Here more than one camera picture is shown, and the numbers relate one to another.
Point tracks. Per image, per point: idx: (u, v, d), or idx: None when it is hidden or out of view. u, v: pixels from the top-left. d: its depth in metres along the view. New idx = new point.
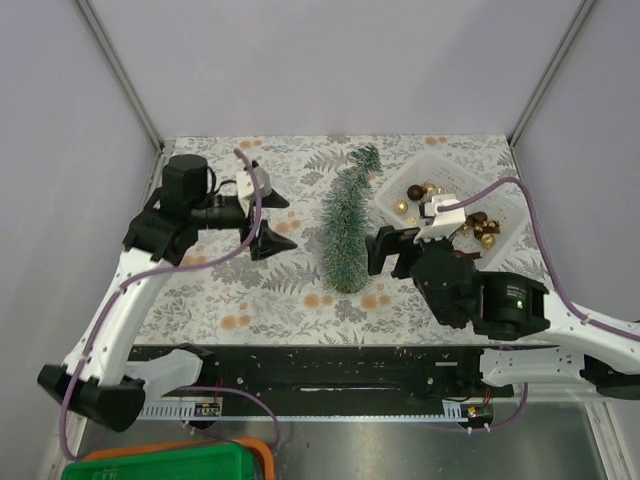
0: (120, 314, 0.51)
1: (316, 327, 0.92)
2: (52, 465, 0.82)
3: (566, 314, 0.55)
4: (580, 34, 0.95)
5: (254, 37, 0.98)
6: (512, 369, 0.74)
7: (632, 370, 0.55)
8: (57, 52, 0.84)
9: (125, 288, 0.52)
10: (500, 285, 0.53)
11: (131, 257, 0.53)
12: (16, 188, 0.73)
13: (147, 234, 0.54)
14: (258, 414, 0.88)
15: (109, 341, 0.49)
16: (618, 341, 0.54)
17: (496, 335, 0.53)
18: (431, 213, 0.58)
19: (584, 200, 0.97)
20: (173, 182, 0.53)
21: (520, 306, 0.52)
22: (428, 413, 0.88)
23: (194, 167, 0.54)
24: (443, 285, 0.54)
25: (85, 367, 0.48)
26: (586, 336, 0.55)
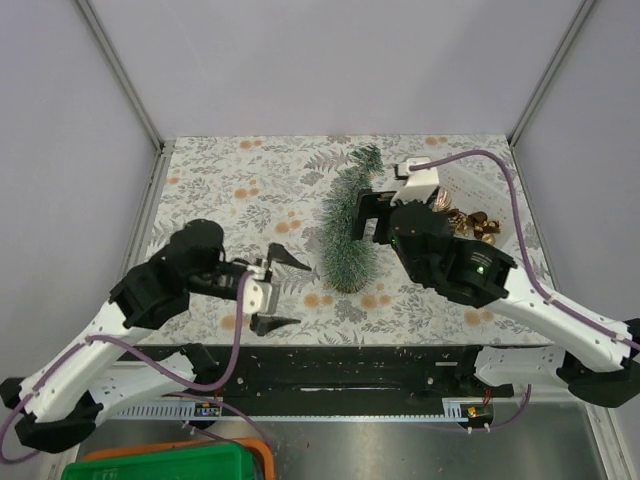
0: (74, 368, 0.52)
1: (316, 327, 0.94)
2: (52, 465, 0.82)
3: (530, 289, 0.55)
4: (580, 34, 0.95)
5: (254, 37, 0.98)
6: (502, 367, 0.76)
7: (593, 359, 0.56)
8: (57, 52, 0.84)
9: (88, 343, 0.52)
10: (467, 249, 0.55)
11: (110, 309, 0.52)
12: (16, 187, 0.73)
13: (135, 290, 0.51)
14: (255, 414, 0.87)
15: (56, 387, 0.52)
16: (584, 330, 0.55)
17: (452, 295, 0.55)
18: (404, 173, 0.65)
19: (584, 200, 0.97)
20: (179, 254, 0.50)
21: (480, 270, 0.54)
22: (428, 413, 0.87)
23: (207, 243, 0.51)
24: (411, 232, 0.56)
25: (32, 399, 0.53)
26: (550, 317, 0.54)
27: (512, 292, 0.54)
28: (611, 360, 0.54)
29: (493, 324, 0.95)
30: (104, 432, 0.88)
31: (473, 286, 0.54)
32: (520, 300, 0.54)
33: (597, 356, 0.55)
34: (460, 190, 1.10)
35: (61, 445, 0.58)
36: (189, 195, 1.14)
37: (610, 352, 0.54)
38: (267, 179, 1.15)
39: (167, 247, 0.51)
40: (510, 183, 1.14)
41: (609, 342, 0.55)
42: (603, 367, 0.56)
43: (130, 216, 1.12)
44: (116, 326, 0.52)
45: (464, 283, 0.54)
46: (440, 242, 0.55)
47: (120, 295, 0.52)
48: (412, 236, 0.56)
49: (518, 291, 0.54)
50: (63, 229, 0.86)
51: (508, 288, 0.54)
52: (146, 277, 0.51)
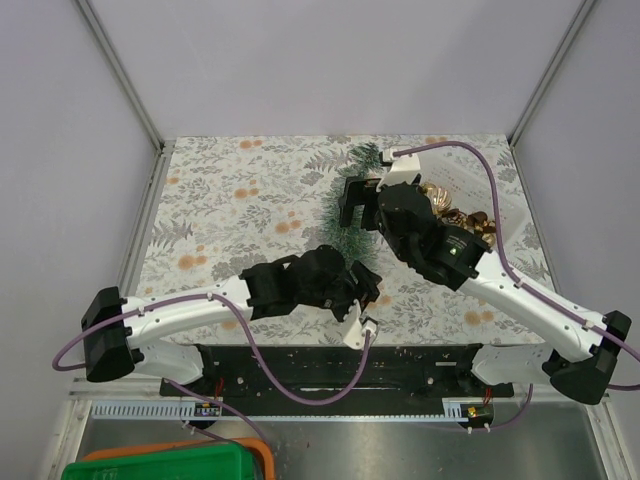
0: (188, 310, 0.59)
1: (316, 327, 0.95)
2: (52, 465, 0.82)
3: (500, 272, 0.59)
4: (579, 34, 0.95)
5: (254, 38, 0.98)
6: (495, 363, 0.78)
7: (565, 347, 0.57)
8: (57, 52, 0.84)
9: (211, 297, 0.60)
10: (445, 232, 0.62)
11: (237, 283, 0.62)
12: (16, 186, 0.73)
13: (261, 284, 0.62)
14: (257, 414, 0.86)
15: (163, 318, 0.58)
16: (553, 315, 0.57)
17: (427, 272, 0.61)
18: (388, 159, 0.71)
19: (584, 199, 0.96)
20: (307, 271, 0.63)
21: (454, 253, 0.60)
22: (428, 413, 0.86)
23: (331, 269, 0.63)
24: (396, 210, 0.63)
25: (135, 316, 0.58)
26: (519, 299, 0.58)
27: (482, 273, 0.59)
28: (580, 346, 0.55)
29: (493, 324, 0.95)
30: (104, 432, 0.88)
31: (446, 267, 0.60)
32: (489, 281, 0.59)
33: (567, 343, 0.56)
34: (460, 190, 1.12)
35: (96, 376, 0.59)
36: (189, 194, 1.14)
37: (579, 338, 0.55)
38: (267, 179, 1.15)
39: (299, 260, 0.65)
40: (510, 183, 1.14)
41: (579, 329, 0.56)
42: (577, 356, 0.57)
43: (130, 215, 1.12)
44: (236, 299, 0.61)
45: (438, 262, 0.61)
46: (422, 222, 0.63)
47: (249, 280, 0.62)
48: (398, 213, 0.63)
49: (489, 273, 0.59)
50: (64, 229, 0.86)
51: (478, 271, 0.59)
52: (270, 278, 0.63)
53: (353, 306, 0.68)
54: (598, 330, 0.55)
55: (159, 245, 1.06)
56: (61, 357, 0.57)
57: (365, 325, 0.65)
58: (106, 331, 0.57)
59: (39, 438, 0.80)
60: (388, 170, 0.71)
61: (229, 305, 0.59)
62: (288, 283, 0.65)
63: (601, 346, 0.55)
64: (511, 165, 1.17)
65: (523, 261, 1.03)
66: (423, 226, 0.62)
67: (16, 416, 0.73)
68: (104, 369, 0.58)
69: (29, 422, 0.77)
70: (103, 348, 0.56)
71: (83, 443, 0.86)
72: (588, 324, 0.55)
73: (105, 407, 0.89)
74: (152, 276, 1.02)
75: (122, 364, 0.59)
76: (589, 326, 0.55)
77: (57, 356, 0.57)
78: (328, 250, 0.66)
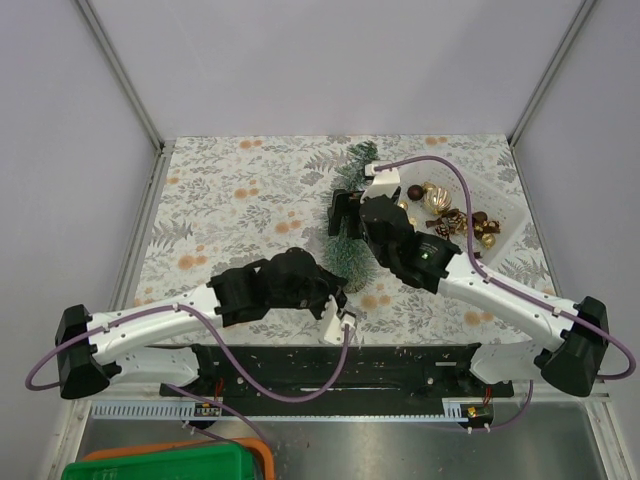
0: (154, 323, 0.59)
1: (316, 327, 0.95)
2: (52, 465, 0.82)
3: (470, 270, 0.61)
4: (579, 34, 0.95)
5: (255, 38, 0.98)
6: (492, 361, 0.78)
7: (538, 335, 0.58)
8: (58, 53, 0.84)
9: (179, 308, 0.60)
10: (420, 239, 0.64)
11: (205, 293, 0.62)
12: (16, 187, 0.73)
13: (230, 289, 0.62)
14: (257, 413, 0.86)
15: (129, 333, 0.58)
16: (523, 305, 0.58)
17: (404, 277, 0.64)
18: (370, 174, 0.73)
19: (584, 199, 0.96)
20: (275, 274, 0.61)
21: (426, 257, 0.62)
22: (428, 413, 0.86)
23: (301, 269, 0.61)
24: (374, 220, 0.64)
25: (100, 333, 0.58)
26: (487, 293, 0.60)
27: (451, 272, 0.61)
28: (551, 332, 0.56)
29: (493, 324, 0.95)
30: (104, 431, 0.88)
31: (421, 272, 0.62)
32: (458, 279, 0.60)
33: (540, 331, 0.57)
34: (460, 190, 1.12)
35: (70, 393, 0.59)
36: (188, 195, 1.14)
37: (549, 324, 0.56)
38: (267, 180, 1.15)
39: (268, 264, 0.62)
40: (510, 183, 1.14)
41: (550, 316, 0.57)
42: (554, 343, 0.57)
43: (130, 216, 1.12)
44: (205, 307, 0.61)
45: (414, 268, 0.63)
46: (399, 231, 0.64)
47: (218, 286, 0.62)
48: (375, 223, 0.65)
49: (457, 272, 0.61)
50: (64, 229, 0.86)
51: (449, 270, 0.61)
52: (240, 282, 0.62)
53: (330, 302, 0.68)
54: (567, 314, 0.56)
55: (158, 245, 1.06)
56: (30, 378, 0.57)
57: (344, 318, 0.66)
58: (71, 351, 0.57)
59: (39, 438, 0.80)
60: (371, 183, 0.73)
61: (196, 314, 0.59)
62: (260, 287, 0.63)
63: (572, 331, 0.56)
64: (511, 165, 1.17)
65: (524, 260, 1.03)
66: (400, 235, 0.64)
67: (16, 416, 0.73)
68: (76, 387, 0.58)
69: (29, 421, 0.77)
70: (69, 368, 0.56)
71: (83, 443, 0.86)
72: (556, 309, 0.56)
73: (105, 407, 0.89)
74: (152, 276, 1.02)
75: (93, 381, 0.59)
76: (557, 311, 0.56)
77: (26, 381, 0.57)
78: (298, 252, 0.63)
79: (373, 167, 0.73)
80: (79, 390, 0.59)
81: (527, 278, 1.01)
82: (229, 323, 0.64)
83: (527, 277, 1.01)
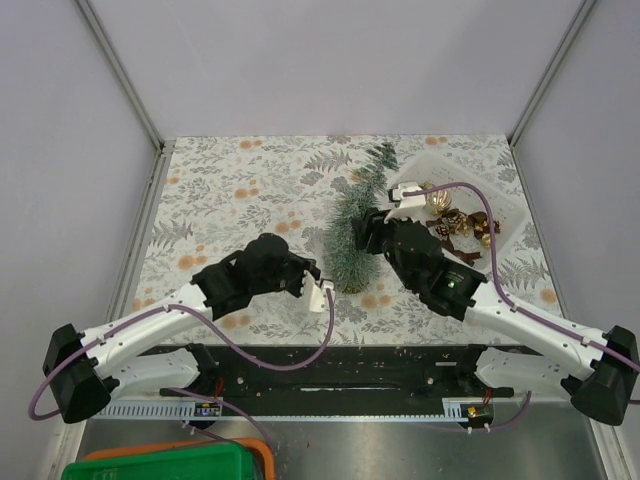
0: (149, 326, 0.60)
1: (316, 327, 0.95)
2: (52, 465, 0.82)
3: (497, 299, 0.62)
4: (579, 35, 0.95)
5: (255, 38, 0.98)
6: (504, 369, 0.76)
7: (568, 364, 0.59)
8: (58, 53, 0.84)
9: (169, 307, 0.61)
10: (448, 266, 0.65)
11: (191, 289, 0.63)
12: (16, 187, 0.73)
13: (214, 283, 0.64)
14: (261, 413, 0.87)
15: (125, 340, 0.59)
16: (551, 335, 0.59)
17: (430, 304, 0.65)
18: (398, 198, 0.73)
19: (585, 200, 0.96)
20: (254, 260, 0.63)
21: (453, 286, 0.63)
22: (428, 413, 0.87)
23: (278, 252, 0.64)
24: (410, 249, 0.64)
25: (97, 346, 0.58)
26: (515, 323, 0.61)
27: (479, 300, 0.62)
28: (580, 362, 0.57)
29: None
30: (104, 431, 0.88)
31: (449, 300, 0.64)
32: (486, 307, 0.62)
33: (569, 360, 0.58)
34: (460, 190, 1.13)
35: (73, 416, 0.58)
36: (189, 195, 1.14)
37: (579, 354, 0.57)
38: (267, 179, 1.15)
39: (243, 253, 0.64)
40: (510, 183, 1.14)
41: (579, 346, 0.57)
42: (583, 372, 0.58)
43: (130, 216, 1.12)
44: (195, 303, 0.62)
45: (441, 297, 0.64)
46: (433, 261, 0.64)
47: (201, 282, 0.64)
48: (412, 253, 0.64)
49: (485, 300, 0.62)
50: (64, 230, 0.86)
51: (475, 299, 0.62)
52: (222, 276, 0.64)
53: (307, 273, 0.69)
54: (595, 344, 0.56)
55: (158, 245, 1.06)
56: (34, 407, 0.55)
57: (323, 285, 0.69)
58: (70, 370, 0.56)
59: (39, 438, 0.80)
60: (398, 206, 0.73)
61: (189, 311, 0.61)
62: (240, 274, 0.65)
63: (601, 360, 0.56)
64: (511, 165, 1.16)
65: (524, 260, 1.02)
66: (432, 264, 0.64)
67: (16, 417, 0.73)
68: (79, 406, 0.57)
69: (30, 423, 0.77)
70: (72, 385, 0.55)
71: (83, 444, 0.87)
72: (584, 339, 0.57)
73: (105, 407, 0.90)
74: (152, 276, 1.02)
75: (96, 395, 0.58)
76: (586, 341, 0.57)
77: (30, 411, 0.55)
78: (267, 237, 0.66)
79: (401, 192, 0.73)
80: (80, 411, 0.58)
81: (527, 278, 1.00)
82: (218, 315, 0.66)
83: (527, 278, 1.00)
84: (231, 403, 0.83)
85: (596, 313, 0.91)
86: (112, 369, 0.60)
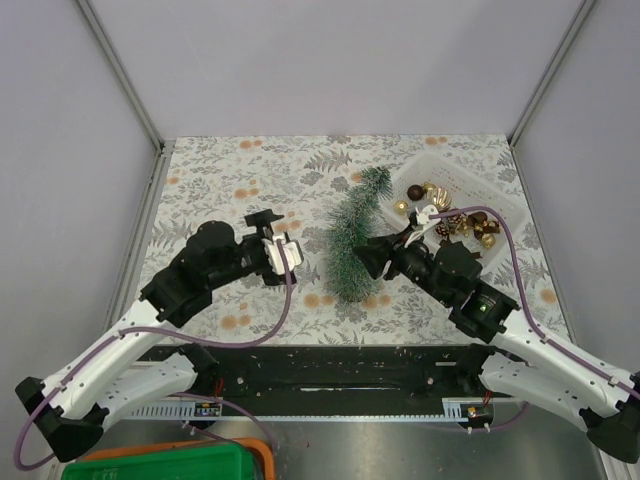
0: (108, 357, 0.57)
1: (316, 327, 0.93)
2: (52, 465, 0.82)
3: (527, 329, 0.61)
4: (580, 34, 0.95)
5: (255, 39, 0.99)
6: (512, 381, 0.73)
7: (593, 401, 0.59)
8: (58, 54, 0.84)
9: (122, 335, 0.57)
10: (479, 288, 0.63)
11: (142, 308, 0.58)
12: (16, 186, 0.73)
13: (164, 291, 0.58)
14: (279, 413, 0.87)
15: (86, 380, 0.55)
16: (579, 371, 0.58)
17: (459, 324, 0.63)
18: (422, 221, 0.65)
19: (585, 201, 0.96)
20: (196, 256, 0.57)
21: (484, 309, 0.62)
22: (427, 413, 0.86)
23: (221, 242, 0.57)
24: (451, 271, 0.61)
25: (58, 394, 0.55)
26: (542, 353, 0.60)
27: (509, 328, 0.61)
28: (606, 401, 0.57)
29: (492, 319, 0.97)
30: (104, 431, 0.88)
31: (478, 323, 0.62)
32: (516, 336, 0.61)
33: (594, 397, 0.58)
34: (460, 190, 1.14)
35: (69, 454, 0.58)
36: (189, 194, 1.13)
37: (606, 393, 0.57)
38: (267, 179, 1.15)
39: (185, 251, 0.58)
40: (510, 183, 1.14)
41: (606, 385, 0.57)
42: (606, 410, 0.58)
43: (130, 216, 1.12)
44: (146, 323, 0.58)
45: (472, 318, 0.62)
46: (471, 286, 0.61)
47: (152, 295, 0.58)
48: (451, 275, 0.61)
49: (514, 328, 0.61)
50: (63, 231, 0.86)
51: (506, 325, 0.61)
52: (172, 279, 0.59)
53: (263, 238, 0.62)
54: (624, 386, 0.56)
55: (159, 245, 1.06)
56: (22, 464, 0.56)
57: (274, 237, 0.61)
58: (41, 420, 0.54)
59: (40, 437, 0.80)
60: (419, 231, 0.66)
61: (145, 332, 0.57)
62: (190, 275, 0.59)
63: (628, 402, 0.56)
64: (511, 165, 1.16)
65: (524, 261, 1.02)
66: (468, 287, 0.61)
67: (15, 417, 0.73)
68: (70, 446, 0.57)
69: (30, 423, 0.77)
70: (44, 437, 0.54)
71: None
72: (613, 379, 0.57)
73: None
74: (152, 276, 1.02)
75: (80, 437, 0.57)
76: (615, 382, 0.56)
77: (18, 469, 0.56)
78: (209, 225, 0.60)
79: (427, 216, 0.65)
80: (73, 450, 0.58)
81: (527, 278, 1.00)
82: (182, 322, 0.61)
83: (527, 278, 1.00)
84: (231, 402, 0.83)
85: (596, 314, 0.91)
86: (87, 405, 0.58)
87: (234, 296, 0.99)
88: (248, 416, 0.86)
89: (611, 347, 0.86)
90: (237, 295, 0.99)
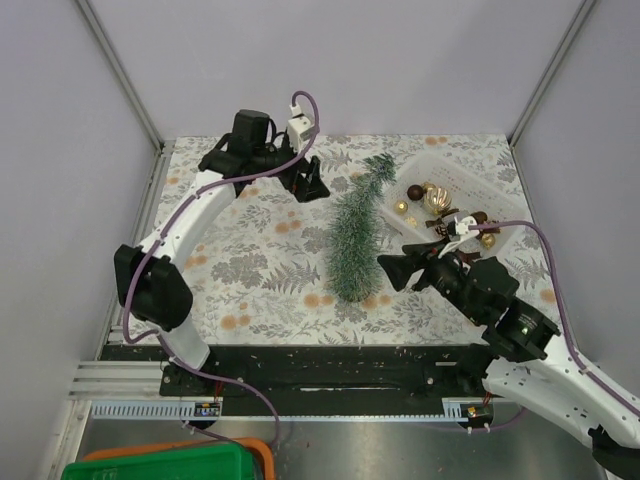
0: (194, 211, 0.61)
1: (316, 327, 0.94)
2: (52, 465, 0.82)
3: (566, 357, 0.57)
4: (580, 34, 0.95)
5: (254, 38, 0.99)
6: (518, 390, 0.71)
7: (617, 434, 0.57)
8: (58, 53, 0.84)
9: (199, 194, 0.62)
10: (518, 307, 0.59)
11: (203, 175, 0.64)
12: (16, 186, 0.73)
13: (219, 163, 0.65)
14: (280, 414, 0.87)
15: (181, 232, 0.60)
16: (612, 405, 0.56)
17: (494, 345, 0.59)
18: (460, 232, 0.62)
19: (586, 201, 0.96)
20: (243, 129, 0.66)
21: (526, 332, 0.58)
22: (428, 413, 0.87)
23: (259, 115, 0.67)
24: (486, 289, 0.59)
25: (160, 247, 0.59)
26: (579, 383, 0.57)
27: (549, 354, 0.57)
28: (634, 437, 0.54)
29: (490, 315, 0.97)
30: (104, 431, 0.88)
31: (516, 344, 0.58)
32: (554, 363, 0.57)
33: (621, 431, 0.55)
34: (460, 190, 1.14)
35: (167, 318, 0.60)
36: None
37: (636, 429, 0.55)
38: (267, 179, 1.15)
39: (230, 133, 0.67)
40: (510, 182, 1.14)
41: (636, 421, 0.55)
42: (630, 444, 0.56)
43: (130, 215, 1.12)
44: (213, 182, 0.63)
45: (508, 338, 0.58)
46: (508, 303, 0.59)
47: (209, 166, 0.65)
48: (485, 292, 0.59)
49: (554, 355, 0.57)
50: (63, 230, 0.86)
51: (546, 352, 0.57)
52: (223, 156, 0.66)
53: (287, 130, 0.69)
54: None
55: None
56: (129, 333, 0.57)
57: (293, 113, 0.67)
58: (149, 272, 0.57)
59: (40, 436, 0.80)
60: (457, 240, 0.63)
61: (218, 187, 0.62)
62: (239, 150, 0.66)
63: None
64: (511, 165, 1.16)
65: (523, 260, 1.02)
66: (504, 305, 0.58)
67: (15, 417, 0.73)
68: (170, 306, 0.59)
69: (30, 422, 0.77)
70: (158, 284, 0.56)
71: (83, 443, 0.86)
72: None
73: (105, 407, 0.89)
74: None
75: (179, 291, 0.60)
76: None
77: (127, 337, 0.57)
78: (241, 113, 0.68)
79: (465, 226, 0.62)
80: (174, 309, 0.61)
81: (527, 278, 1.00)
82: (237, 191, 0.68)
83: (527, 278, 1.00)
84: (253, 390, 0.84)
85: (596, 315, 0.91)
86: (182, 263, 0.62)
87: (234, 295, 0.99)
88: (272, 415, 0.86)
89: (611, 348, 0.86)
90: (237, 295, 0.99)
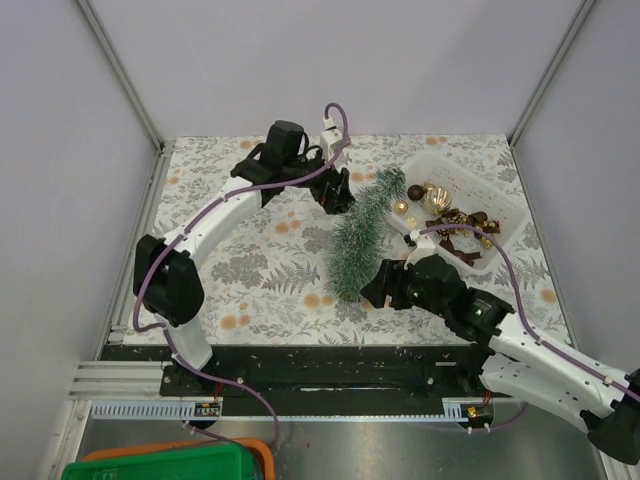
0: (220, 213, 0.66)
1: (316, 327, 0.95)
2: (52, 465, 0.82)
3: (522, 331, 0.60)
4: (580, 34, 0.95)
5: (254, 38, 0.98)
6: (512, 382, 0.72)
7: (589, 402, 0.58)
8: (58, 53, 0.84)
9: (227, 197, 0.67)
10: (473, 294, 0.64)
11: (235, 182, 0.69)
12: (16, 186, 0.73)
13: (250, 174, 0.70)
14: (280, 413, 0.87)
15: (203, 230, 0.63)
16: (572, 370, 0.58)
17: (458, 330, 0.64)
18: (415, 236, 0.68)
19: (585, 202, 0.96)
20: (276, 143, 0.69)
21: (480, 313, 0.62)
22: (428, 413, 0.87)
23: (294, 128, 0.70)
24: (426, 277, 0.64)
25: (182, 241, 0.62)
26: (537, 354, 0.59)
27: (504, 330, 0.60)
28: (601, 401, 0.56)
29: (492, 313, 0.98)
30: (104, 431, 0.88)
31: (474, 327, 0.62)
32: (511, 337, 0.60)
33: (589, 396, 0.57)
34: (460, 190, 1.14)
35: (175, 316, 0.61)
36: (189, 194, 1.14)
37: (601, 393, 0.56)
38: None
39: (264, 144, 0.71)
40: (510, 183, 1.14)
41: (600, 384, 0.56)
42: (602, 410, 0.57)
43: (130, 215, 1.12)
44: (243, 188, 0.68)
45: (467, 323, 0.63)
46: (453, 287, 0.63)
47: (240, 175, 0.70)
48: (427, 279, 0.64)
49: (511, 331, 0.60)
50: (63, 230, 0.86)
51: (500, 328, 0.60)
52: (256, 167, 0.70)
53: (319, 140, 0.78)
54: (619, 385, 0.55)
55: None
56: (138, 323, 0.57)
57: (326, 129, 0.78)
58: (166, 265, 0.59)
59: (40, 436, 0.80)
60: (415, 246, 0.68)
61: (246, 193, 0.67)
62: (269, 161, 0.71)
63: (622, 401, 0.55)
64: (511, 165, 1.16)
65: (523, 260, 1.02)
66: (451, 291, 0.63)
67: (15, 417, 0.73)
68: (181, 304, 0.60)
69: (30, 422, 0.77)
70: (174, 276, 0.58)
71: (83, 443, 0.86)
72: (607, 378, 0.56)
73: (105, 407, 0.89)
74: None
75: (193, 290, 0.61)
76: (610, 381, 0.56)
77: (136, 325, 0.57)
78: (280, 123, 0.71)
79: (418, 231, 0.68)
80: (186, 308, 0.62)
81: (527, 278, 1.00)
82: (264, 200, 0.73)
83: (527, 278, 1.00)
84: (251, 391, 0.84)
85: (595, 314, 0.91)
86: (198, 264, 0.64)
87: (234, 295, 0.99)
88: (271, 415, 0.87)
89: (610, 348, 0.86)
90: (237, 295, 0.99)
